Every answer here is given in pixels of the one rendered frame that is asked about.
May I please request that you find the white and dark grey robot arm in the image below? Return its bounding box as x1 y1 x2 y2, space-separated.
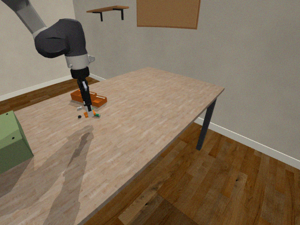
1 0 95 70

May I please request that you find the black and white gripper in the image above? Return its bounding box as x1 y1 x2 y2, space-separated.
70 67 94 118

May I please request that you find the orange three-bin rack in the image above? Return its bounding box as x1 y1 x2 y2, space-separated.
70 89 107 107

